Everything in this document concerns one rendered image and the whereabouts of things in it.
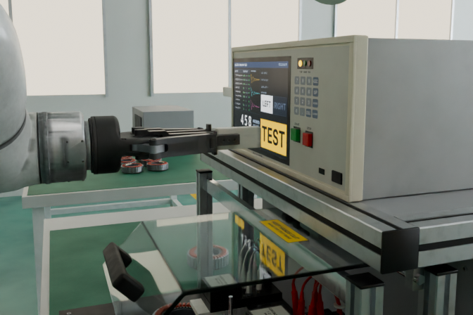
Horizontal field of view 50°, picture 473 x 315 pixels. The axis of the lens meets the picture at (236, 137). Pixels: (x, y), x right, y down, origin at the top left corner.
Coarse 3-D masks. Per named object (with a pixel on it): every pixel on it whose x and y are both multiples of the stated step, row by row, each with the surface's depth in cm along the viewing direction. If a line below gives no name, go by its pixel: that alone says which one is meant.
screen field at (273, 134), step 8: (264, 120) 86; (264, 128) 87; (272, 128) 83; (280, 128) 80; (264, 136) 87; (272, 136) 83; (280, 136) 80; (264, 144) 87; (272, 144) 84; (280, 144) 81; (280, 152) 81
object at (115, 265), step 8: (112, 248) 61; (120, 248) 64; (104, 256) 61; (112, 256) 59; (120, 256) 60; (128, 256) 63; (112, 264) 57; (120, 264) 56; (128, 264) 63; (112, 272) 56; (120, 272) 54; (112, 280) 54; (120, 280) 54; (128, 280) 54; (136, 280) 55; (120, 288) 54; (128, 288) 54; (136, 288) 54; (128, 296) 54; (136, 296) 54
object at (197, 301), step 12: (240, 288) 95; (252, 288) 99; (264, 288) 99; (276, 288) 99; (192, 300) 98; (204, 300) 96; (216, 300) 93; (228, 300) 94; (240, 300) 95; (252, 300) 96; (264, 300) 97; (276, 300) 98; (204, 312) 93; (216, 312) 94
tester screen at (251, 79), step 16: (240, 64) 96; (256, 64) 88; (272, 64) 82; (288, 64) 77; (240, 80) 96; (256, 80) 89; (272, 80) 82; (240, 96) 97; (256, 96) 89; (240, 112) 97; (256, 112) 90
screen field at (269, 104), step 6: (264, 96) 86; (270, 96) 83; (276, 96) 81; (264, 102) 86; (270, 102) 83; (276, 102) 81; (282, 102) 79; (264, 108) 86; (270, 108) 84; (276, 108) 82; (282, 108) 79; (276, 114) 82; (282, 114) 79
